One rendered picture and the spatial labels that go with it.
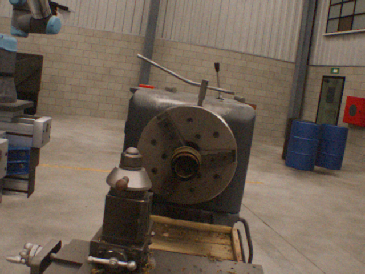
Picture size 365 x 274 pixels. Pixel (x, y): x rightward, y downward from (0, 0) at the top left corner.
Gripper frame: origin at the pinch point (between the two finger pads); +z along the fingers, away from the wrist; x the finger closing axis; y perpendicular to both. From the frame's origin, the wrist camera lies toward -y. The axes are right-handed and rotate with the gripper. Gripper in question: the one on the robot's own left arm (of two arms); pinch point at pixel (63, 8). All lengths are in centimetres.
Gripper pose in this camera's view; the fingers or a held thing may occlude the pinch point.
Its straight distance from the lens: 200.3
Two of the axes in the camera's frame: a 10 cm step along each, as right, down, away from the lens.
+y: -2.7, 9.5, 1.7
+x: 9.3, 3.0, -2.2
